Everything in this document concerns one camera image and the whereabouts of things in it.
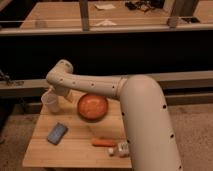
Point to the blue sponge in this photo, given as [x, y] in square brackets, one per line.
[57, 133]

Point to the folded white paper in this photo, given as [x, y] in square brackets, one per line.
[106, 23]

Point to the white plastic bottle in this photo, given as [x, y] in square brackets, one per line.
[121, 149]

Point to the wooden cutting board table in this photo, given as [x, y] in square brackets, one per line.
[75, 149]

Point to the grey metal post right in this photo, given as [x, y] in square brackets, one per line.
[175, 10]

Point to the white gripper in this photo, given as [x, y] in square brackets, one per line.
[69, 96]

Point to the white paper sheet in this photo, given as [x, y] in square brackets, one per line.
[104, 7]

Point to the grey metal post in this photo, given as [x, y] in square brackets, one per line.
[84, 14]
[175, 10]

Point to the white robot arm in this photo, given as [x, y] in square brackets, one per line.
[147, 123]

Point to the orange bowl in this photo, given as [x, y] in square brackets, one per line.
[92, 107]

